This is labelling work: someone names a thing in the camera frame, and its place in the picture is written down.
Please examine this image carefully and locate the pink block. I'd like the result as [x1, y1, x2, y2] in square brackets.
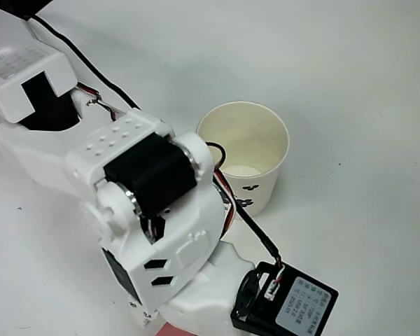
[155, 323, 183, 336]

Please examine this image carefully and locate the white flowered paper cup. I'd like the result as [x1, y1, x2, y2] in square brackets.
[195, 101, 290, 217]

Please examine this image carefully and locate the red black servo wire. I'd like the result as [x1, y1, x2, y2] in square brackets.
[212, 171, 239, 236]
[76, 83, 124, 123]

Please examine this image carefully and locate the black camera cable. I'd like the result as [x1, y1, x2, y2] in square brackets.
[27, 13, 284, 272]

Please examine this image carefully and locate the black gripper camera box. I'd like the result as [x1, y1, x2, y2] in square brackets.
[230, 260, 339, 336]

